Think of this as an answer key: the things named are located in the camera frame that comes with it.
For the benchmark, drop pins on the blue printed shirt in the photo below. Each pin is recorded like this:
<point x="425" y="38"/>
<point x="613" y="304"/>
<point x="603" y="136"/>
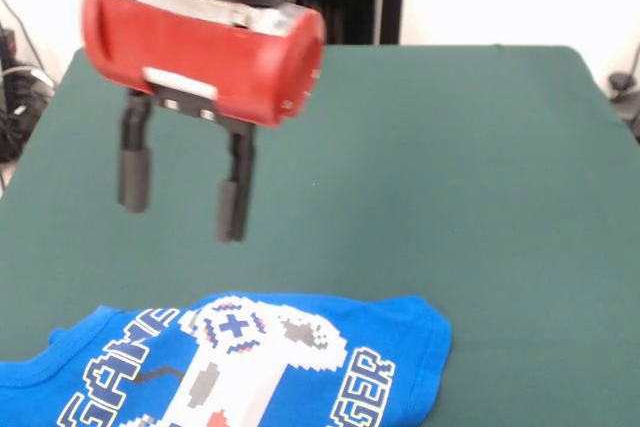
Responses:
<point x="300" y="367"/>

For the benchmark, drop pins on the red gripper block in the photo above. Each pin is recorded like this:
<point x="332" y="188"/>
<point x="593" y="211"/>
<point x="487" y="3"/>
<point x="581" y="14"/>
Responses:
<point x="200" y="52"/>

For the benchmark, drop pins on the dark green tablecloth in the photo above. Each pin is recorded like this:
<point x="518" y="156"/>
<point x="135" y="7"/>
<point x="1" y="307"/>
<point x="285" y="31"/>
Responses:
<point x="450" y="172"/>

